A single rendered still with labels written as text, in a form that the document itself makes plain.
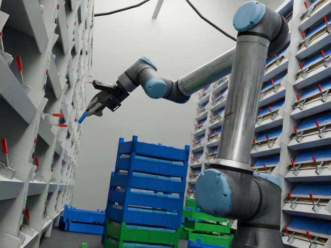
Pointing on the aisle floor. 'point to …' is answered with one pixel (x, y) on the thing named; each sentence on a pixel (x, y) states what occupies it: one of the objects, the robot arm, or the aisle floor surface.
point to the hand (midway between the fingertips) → (86, 111)
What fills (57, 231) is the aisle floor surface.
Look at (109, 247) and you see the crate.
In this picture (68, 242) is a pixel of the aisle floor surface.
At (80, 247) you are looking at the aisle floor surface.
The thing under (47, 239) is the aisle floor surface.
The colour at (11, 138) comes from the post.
